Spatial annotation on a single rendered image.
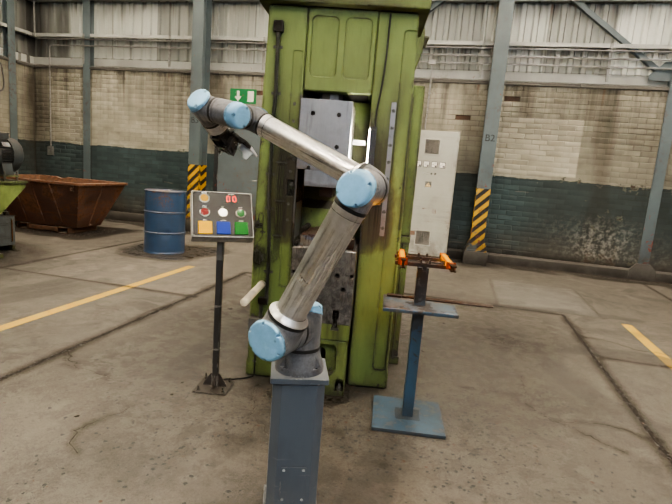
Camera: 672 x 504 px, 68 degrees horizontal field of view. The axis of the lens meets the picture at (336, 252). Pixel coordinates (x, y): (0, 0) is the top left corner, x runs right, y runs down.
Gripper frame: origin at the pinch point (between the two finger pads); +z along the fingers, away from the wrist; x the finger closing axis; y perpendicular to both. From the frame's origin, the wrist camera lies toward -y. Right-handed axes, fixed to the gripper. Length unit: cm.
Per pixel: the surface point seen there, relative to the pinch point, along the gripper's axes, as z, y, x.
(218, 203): 63, 0, -49
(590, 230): 645, -336, 185
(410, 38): 58, -126, 25
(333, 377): 141, 62, 26
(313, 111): 58, -67, -14
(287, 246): 109, -1, -22
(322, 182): 80, -35, -2
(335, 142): 69, -56, 1
